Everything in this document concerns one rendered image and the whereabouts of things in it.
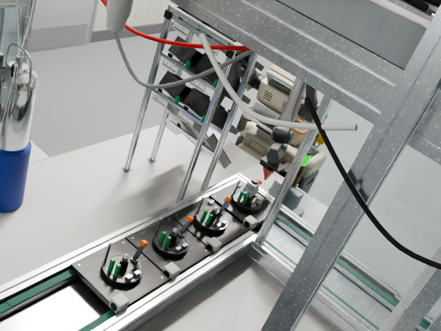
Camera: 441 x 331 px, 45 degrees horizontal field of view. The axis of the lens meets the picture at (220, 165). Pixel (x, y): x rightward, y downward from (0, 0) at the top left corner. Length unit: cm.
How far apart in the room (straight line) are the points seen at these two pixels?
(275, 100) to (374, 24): 219
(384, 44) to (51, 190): 174
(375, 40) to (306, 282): 40
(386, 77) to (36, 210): 164
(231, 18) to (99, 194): 152
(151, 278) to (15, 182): 62
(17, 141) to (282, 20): 130
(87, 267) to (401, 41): 135
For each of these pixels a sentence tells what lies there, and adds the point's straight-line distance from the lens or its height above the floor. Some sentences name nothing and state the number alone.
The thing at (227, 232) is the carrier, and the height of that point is 97.
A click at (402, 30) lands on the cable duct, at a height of 214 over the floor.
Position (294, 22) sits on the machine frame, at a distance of 85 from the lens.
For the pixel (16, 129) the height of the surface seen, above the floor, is 123.
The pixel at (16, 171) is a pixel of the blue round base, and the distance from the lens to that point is 205.
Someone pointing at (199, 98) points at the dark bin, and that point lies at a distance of 219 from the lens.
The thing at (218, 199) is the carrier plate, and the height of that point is 97.
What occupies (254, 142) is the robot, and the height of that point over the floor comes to 86.
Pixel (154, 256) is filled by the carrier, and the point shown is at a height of 97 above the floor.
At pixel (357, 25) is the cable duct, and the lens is 80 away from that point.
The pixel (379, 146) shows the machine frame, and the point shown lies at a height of 200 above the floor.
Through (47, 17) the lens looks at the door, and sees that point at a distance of 531.
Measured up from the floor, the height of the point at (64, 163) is 86.
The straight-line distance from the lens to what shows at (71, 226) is 214.
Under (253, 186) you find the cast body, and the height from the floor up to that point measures 108.
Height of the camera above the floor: 229
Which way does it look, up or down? 31 degrees down
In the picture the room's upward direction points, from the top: 21 degrees clockwise
